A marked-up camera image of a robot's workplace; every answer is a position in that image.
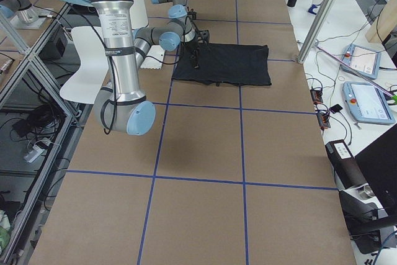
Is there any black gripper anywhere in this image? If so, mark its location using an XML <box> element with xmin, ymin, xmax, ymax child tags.
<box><xmin>184</xmin><ymin>29</ymin><xmax>210</xmax><ymax>69</ymax></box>
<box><xmin>187</xmin><ymin>11</ymin><xmax>197</xmax><ymax>20</ymax></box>

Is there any black graphic t-shirt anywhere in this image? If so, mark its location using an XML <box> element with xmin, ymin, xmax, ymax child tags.
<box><xmin>172</xmin><ymin>43</ymin><xmax>272</xmax><ymax>86</ymax></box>

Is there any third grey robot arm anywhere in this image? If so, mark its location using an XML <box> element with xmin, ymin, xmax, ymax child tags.
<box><xmin>1</xmin><ymin>0</ymin><xmax>46</xmax><ymax>30</ymax></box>

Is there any blue tape line lengthwise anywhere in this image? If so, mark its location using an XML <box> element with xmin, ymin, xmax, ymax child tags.
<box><xmin>235</xmin><ymin>0</ymin><xmax>249</xmax><ymax>265</ymax></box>

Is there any white plastic chair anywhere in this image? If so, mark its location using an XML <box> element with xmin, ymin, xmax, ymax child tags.
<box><xmin>60</xmin><ymin>26</ymin><xmax>108</xmax><ymax>104</ymax></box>

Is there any blue tape line crosswise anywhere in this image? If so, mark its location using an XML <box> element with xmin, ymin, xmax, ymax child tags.
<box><xmin>66</xmin><ymin>169</ymin><xmax>338</xmax><ymax>191</ymax></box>

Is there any far blue teach pendant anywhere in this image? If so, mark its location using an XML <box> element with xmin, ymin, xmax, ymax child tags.
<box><xmin>341</xmin><ymin>43</ymin><xmax>381</xmax><ymax>79</ymax></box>

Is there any blue teach pendant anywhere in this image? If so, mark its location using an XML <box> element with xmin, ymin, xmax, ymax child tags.
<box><xmin>342</xmin><ymin>82</ymin><xmax>396</xmax><ymax>125</ymax></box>
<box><xmin>341</xmin><ymin>43</ymin><xmax>381</xmax><ymax>79</ymax></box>

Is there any near blue teach pendant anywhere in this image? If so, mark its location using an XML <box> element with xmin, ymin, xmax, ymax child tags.
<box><xmin>342</xmin><ymin>82</ymin><xmax>396</xmax><ymax>125</ymax></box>

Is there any black box white label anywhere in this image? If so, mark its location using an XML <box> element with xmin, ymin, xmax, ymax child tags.
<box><xmin>325</xmin><ymin>140</ymin><xmax>367</xmax><ymax>189</ymax></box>

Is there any black computer monitor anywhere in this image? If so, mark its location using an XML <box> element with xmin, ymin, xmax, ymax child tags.
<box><xmin>355</xmin><ymin>125</ymin><xmax>397</xmax><ymax>215</ymax></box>

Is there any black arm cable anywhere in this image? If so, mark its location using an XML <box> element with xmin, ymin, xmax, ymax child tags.
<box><xmin>55</xmin><ymin>0</ymin><xmax>187</xmax><ymax>135</ymax></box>

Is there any aluminium frame post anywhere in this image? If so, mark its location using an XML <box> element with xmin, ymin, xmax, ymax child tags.
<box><xmin>297</xmin><ymin>0</ymin><xmax>335</xmax><ymax>64</ymax></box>

